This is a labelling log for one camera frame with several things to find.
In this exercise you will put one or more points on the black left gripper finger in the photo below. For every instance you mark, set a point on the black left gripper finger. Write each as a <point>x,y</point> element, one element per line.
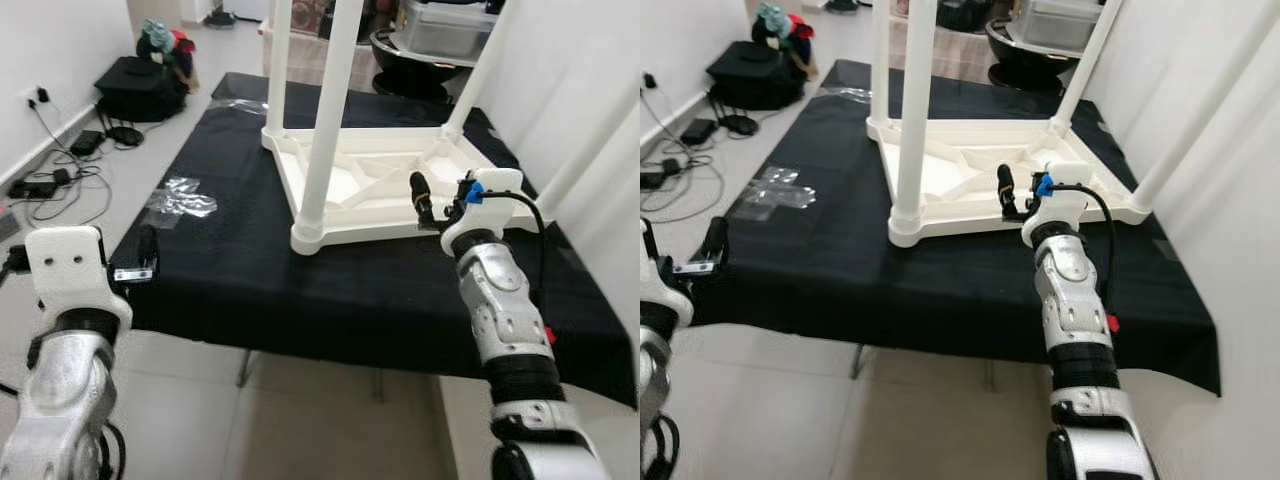
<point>717,240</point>
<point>148,245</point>

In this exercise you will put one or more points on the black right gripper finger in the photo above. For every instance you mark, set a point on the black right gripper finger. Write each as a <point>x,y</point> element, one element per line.
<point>423,198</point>
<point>464,190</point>
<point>1038,182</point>
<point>1006,190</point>

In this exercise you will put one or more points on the white plastic children table top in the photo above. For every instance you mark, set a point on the white plastic children table top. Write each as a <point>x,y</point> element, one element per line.
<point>400,190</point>
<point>980,160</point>

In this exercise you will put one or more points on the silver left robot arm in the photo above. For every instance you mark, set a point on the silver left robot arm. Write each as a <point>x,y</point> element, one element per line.
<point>652,380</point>
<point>60,400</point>

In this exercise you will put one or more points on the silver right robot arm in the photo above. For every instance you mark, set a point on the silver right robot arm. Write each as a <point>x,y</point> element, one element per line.
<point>510,320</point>
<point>1075,320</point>

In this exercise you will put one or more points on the black stand base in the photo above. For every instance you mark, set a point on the black stand base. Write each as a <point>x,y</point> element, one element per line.
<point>125,135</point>
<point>740,125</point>

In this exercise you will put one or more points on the black round bowl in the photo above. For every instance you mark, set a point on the black round bowl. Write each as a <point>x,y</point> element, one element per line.
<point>1030,60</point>
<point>415,65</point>

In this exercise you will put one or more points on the beige cloth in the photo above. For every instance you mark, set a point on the beige cloth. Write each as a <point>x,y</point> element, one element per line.
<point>305,60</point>
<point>955,55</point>

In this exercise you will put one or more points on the black tablecloth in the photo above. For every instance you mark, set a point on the black tablecloth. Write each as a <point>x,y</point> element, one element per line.
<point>900,290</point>
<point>300,290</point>

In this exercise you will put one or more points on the black fabric case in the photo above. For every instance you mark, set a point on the black fabric case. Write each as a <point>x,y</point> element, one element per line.
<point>140,85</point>
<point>750,72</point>

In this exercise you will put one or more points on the clear storage box green lid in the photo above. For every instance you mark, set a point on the clear storage box green lid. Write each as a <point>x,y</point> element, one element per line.
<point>445,25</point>
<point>1060,22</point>

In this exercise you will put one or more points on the black round floor base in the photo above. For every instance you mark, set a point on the black round floor base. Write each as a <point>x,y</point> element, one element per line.
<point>220,18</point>

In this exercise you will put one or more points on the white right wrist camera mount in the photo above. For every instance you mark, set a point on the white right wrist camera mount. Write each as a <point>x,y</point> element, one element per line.
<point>1065,195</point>
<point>490,200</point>

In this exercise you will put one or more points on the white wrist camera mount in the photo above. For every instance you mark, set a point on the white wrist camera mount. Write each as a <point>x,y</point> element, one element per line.
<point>665,280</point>
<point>490,200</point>
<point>75,270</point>
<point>1065,195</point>

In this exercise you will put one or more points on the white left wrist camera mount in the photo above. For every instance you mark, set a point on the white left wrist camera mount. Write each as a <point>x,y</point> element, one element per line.
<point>665,280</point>
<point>75,270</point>

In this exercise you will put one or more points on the black wall plug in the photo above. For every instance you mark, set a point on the black wall plug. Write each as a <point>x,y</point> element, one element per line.
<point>42,96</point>
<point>650,80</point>

